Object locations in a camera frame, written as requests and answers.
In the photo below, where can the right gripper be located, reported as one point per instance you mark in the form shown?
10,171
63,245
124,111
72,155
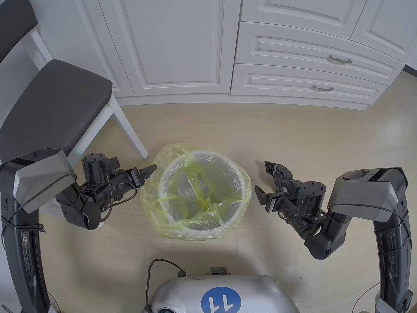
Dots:
274,203

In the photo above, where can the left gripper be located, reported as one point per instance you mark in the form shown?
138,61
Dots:
135,178

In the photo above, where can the black plastic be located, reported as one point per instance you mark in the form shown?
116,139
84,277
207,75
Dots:
281,174

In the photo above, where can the yellow-green plastic bag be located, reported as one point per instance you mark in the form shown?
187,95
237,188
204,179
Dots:
151,204

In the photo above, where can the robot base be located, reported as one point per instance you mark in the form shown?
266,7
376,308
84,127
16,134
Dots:
260,292

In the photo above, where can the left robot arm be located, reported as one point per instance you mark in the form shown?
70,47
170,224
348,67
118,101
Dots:
42,181

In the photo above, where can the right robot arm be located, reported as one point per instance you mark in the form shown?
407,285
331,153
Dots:
358,197

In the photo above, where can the white trash bin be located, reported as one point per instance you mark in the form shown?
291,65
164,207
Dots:
208,156

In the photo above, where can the white chair dark grey seat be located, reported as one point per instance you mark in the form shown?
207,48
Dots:
49,109

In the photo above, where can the white wardrobe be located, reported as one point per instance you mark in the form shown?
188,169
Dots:
179,28

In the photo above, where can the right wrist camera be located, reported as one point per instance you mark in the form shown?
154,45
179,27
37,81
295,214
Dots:
295,187

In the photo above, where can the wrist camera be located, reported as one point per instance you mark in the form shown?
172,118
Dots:
295,187
114,163

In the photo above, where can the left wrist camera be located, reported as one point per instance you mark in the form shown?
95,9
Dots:
114,163

